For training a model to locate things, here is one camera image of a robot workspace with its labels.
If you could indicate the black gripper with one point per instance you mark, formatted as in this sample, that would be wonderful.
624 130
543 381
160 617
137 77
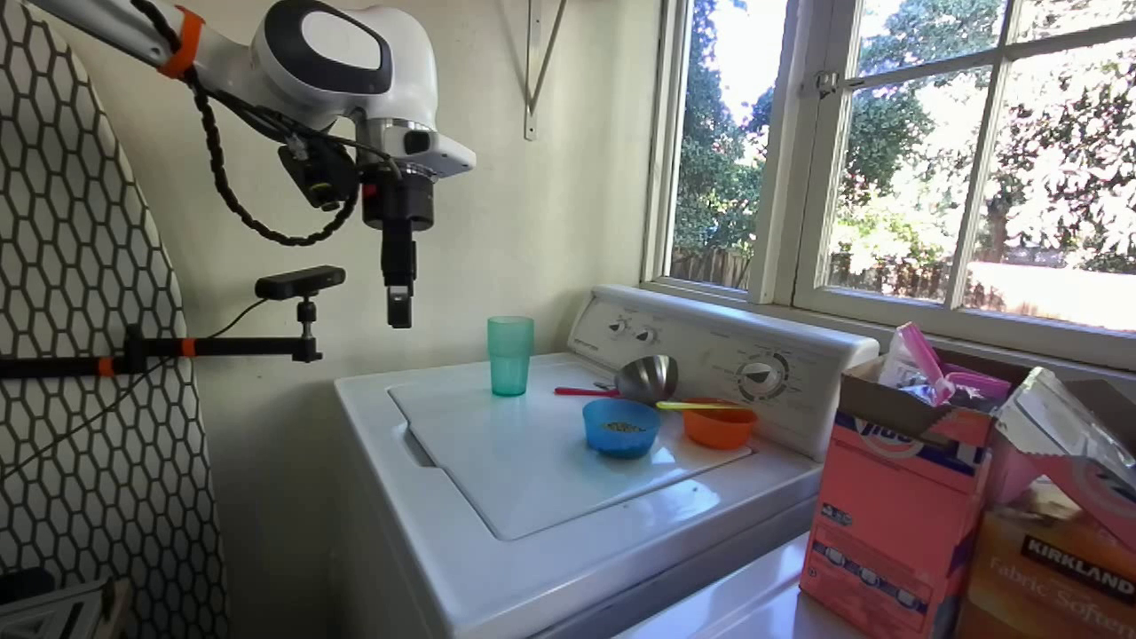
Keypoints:
400 206

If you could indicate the orange Tide detergent box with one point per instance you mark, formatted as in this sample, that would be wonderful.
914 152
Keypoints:
904 491

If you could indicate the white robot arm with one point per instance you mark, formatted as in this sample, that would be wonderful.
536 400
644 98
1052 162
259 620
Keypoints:
348 98

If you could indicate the brown Kirkland cardboard box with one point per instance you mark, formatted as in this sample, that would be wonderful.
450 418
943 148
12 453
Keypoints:
1054 552

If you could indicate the green translucent plastic cup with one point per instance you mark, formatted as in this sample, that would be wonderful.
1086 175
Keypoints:
510 344

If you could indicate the pink spoon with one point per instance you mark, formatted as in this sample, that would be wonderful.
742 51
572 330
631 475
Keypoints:
585 391

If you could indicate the blue plastic bowl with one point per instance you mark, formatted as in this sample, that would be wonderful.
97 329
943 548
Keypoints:
620 428

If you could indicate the silver metal ladle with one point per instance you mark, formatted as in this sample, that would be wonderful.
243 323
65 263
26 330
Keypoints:
649 379

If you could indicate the yellow spoon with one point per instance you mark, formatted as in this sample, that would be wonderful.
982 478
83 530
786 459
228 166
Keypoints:
692 406

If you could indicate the white washing machine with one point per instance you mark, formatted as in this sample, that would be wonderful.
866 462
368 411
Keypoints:
478 516

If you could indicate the orange plastic bowl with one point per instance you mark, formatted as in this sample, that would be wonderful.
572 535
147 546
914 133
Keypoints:
721 432

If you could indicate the hexagon pattern ironing board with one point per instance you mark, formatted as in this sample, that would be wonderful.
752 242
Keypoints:
104 478

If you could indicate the white dryer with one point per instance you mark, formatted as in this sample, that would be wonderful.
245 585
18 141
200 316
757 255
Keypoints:
754 600

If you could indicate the black camera on mount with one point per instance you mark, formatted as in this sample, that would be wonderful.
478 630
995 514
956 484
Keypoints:
301 283

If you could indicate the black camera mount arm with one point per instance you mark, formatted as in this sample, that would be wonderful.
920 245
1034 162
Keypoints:
140 353

